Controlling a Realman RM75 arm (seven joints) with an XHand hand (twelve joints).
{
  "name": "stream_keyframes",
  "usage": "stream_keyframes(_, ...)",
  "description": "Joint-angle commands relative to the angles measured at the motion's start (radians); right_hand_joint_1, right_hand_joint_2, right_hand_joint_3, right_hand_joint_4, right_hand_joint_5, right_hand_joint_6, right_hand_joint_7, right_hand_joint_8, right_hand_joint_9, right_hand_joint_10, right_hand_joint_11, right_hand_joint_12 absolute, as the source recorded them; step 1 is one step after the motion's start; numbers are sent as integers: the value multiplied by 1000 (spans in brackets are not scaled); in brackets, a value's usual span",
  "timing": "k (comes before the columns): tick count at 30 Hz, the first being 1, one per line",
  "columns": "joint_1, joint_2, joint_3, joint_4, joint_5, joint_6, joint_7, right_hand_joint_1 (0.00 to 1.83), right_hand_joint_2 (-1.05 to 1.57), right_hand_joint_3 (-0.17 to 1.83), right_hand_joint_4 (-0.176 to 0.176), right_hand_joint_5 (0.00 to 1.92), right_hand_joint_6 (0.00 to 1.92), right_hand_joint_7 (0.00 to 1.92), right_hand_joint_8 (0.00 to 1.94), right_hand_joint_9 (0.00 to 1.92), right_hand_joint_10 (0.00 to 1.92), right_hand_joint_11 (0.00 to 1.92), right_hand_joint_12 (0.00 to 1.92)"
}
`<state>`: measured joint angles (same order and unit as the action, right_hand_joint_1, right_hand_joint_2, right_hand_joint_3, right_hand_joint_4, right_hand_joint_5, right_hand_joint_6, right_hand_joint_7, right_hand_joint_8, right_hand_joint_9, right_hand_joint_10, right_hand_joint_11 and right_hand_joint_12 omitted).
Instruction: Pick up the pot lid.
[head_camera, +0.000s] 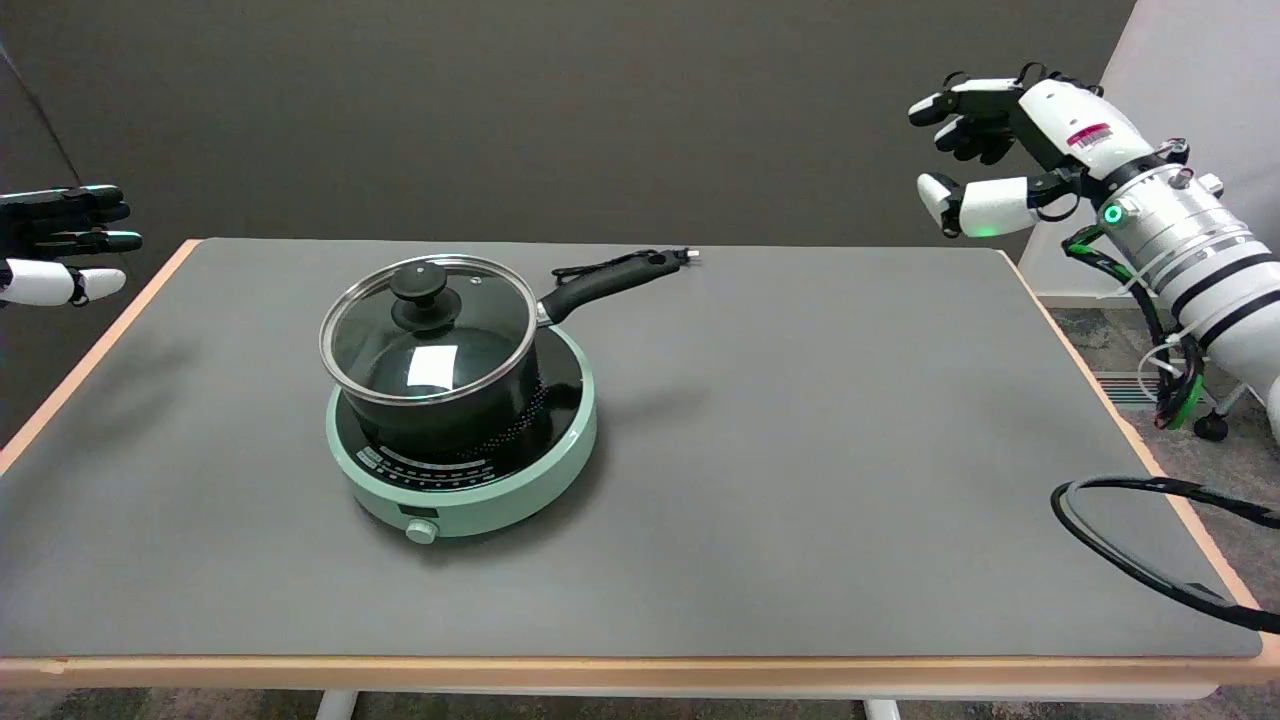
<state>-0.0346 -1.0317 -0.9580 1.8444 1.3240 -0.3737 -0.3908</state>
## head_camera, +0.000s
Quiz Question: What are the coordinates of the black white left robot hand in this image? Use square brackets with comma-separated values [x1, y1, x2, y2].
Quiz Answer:
[0, 185, 144, 309]

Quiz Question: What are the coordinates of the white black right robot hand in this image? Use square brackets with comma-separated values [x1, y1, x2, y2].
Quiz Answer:
[908, 64, 1153, 241]

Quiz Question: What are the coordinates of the glass pot lid black knob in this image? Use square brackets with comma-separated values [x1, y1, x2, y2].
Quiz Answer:
[319, 254, 540, 407]

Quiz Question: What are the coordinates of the white partition board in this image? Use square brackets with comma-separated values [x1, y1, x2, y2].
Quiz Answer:
[1018, 0, 1280, 301]

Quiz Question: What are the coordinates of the gray table mat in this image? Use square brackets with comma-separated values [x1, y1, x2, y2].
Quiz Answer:
[0, 238, 1263, 661]

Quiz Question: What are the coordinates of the mint green induction cooker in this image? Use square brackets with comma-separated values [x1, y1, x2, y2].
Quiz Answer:
[325, 325, 599, 546]

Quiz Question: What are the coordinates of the green black wrist cable bundle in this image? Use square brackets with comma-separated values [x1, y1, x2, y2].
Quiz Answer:
[1062, 224, 1207, 431]

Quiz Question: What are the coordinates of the thick black cable loop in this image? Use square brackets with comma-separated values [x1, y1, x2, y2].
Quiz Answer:
[1050, 476, 1280, 635]

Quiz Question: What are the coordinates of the black saucepan with handle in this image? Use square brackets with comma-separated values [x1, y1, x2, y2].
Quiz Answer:
[338, 250, 683, 463]

